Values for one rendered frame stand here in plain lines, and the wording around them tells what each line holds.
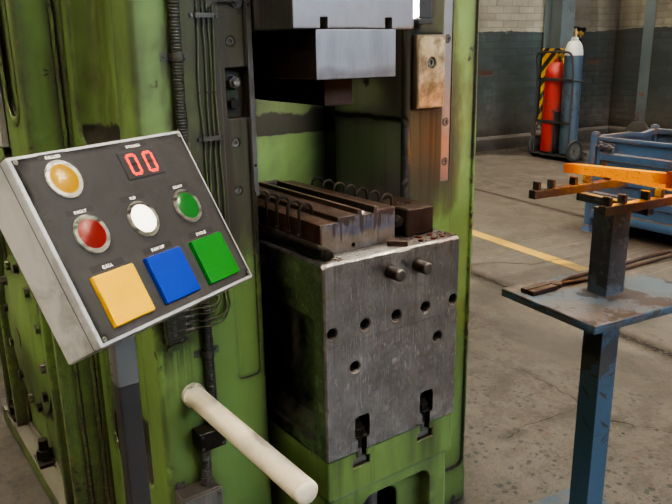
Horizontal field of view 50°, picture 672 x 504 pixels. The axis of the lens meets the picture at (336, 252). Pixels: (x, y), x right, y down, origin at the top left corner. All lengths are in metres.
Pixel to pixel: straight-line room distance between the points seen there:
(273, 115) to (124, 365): 0.92
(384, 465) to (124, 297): 0.89
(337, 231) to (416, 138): 0.40
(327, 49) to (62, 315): 0.73
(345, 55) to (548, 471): 1.57
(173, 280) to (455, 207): 1.02
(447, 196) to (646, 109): 8.77
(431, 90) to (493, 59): 7.67
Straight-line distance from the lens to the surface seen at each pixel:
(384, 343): 1.58
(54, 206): 1.04
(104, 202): 1.09
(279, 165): 1.96
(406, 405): 1.69
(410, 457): 1.78
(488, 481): 2.43
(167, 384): 1.57
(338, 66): 1.46
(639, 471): 2.61
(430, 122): 1.82
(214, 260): 1.17
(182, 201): 1.18
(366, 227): 1.54
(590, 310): 1.74
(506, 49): 9.57
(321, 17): 1.46
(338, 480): 1.66
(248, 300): 1.59
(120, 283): 1.04
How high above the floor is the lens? 1.34
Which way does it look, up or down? 16 degrees down
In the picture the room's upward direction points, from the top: 1 degrees counter-clockwise
